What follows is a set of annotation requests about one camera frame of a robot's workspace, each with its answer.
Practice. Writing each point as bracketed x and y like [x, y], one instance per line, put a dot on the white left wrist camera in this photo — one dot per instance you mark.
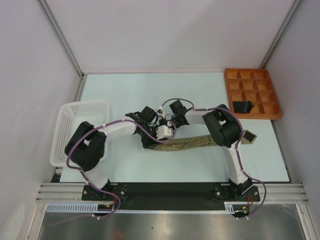
[165, 131]

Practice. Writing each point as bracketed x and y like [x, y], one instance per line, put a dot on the aluminium front frame rail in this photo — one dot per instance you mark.
[282, 193]

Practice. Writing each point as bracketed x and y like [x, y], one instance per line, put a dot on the olive gold patterned tie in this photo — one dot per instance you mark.
[181, 144]

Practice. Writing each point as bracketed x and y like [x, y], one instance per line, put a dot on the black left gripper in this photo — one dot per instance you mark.
[149, 144]

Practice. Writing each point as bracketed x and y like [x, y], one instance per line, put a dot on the white slotted cable duct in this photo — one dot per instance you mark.
[78, 208]

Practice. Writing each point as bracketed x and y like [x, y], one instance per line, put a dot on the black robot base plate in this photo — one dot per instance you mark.
[217, 191]

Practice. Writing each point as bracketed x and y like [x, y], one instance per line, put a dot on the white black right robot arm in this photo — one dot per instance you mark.
[225, 130]

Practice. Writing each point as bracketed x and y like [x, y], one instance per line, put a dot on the dark rolled tie in tray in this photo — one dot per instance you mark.
[243, 107]

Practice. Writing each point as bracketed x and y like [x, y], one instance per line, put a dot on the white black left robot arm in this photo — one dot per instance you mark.
[87, 146]

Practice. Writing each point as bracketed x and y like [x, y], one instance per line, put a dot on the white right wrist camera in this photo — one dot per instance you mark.
[161, 112]

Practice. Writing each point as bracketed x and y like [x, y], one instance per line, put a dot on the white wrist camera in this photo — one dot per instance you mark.
[165, 131]
[161, 112]

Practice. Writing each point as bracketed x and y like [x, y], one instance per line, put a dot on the white perforated plastic basket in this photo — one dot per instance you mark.
[70, 116]

